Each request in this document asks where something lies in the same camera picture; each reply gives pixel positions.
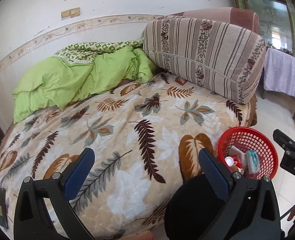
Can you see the beige wall switch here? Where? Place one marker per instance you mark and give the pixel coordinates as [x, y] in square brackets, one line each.
[75, 11]
[65, 14]

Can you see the white and blue medicine box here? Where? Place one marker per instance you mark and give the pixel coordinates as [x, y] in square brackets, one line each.
[237, 152]

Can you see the green quilt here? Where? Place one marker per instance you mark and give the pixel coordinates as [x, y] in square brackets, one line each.
[70, 80]

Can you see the wooden framed window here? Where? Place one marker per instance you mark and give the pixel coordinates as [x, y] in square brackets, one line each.
[272, 17]

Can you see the teal packet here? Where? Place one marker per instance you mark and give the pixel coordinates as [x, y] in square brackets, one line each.
[252, 161]

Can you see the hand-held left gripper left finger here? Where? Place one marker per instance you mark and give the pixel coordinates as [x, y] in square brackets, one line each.
[78, 175]

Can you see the black phone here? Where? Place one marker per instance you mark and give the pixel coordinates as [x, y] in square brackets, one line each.
[2, 207]

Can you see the red plastic basket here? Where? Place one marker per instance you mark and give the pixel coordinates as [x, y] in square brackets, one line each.
[262, 140]

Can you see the table with purple cloth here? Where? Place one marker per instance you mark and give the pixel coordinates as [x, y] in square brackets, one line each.
[282, 72]

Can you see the leaf print plush blanket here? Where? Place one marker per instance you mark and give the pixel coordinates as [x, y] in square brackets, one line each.
[127, 115]

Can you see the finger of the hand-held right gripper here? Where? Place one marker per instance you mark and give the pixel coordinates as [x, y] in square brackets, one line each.
[287, 142]

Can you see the striped floral pillow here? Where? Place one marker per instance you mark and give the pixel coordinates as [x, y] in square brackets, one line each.
[212, 55]

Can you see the small white bottle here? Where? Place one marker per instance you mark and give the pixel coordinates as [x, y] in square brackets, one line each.
[229, 161]

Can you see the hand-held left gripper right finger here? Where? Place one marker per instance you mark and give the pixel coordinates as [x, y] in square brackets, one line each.
[215, 172]

